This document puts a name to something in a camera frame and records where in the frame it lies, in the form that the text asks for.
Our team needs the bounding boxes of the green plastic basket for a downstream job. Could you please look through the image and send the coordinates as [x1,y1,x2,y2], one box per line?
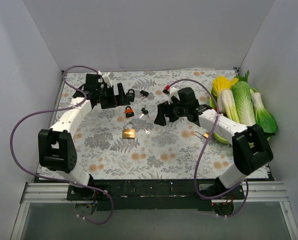
[209,89,276,145]

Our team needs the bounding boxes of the small brass padlock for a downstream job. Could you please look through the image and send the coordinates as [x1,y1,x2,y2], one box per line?
[193,131,209,139]

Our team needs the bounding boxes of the orange black padlock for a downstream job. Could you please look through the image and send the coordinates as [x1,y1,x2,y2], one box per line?
[125,106,134,118]

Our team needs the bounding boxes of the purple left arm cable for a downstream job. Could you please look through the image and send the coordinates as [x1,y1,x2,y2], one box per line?
[9,65,114,225]

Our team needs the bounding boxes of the large brass padlock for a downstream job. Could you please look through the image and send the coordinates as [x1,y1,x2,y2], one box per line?
[122,121,136,139]

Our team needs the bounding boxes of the orange black padlock key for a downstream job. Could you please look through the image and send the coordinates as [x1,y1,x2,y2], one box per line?
[139,107,149,119]

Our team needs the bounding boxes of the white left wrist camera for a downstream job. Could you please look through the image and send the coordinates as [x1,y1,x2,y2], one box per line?
[98,71,114,88]

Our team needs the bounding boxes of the yellow-leaf napa cabbage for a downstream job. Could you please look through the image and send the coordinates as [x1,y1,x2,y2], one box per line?
[212,76,239,114]

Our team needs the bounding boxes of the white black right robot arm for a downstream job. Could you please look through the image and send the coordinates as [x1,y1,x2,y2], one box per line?
[154,86,274,200]

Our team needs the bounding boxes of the aluminium frame rail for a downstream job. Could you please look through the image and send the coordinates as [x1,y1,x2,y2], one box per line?
[11,181,298,240]

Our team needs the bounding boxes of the black-headed key bunch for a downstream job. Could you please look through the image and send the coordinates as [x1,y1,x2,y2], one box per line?
[138,90,149,100]

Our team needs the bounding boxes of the green napa cabbage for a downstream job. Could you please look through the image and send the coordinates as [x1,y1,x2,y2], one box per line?
[231,81,256,126]

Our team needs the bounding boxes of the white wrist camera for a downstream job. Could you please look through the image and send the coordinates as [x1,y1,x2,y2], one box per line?
[98,71,114,88]
[163,85,178,104]

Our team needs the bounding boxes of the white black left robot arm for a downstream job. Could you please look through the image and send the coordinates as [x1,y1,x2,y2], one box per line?
[38,73,130,200]

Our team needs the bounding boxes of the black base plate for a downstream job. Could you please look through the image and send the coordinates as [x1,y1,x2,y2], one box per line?
[66,178,244,211]

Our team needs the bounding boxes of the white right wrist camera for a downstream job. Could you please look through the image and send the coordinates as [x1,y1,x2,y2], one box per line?
[163,85,178,104]

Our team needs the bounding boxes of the bok choy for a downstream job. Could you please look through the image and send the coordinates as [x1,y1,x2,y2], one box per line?
[251,92,277,134]

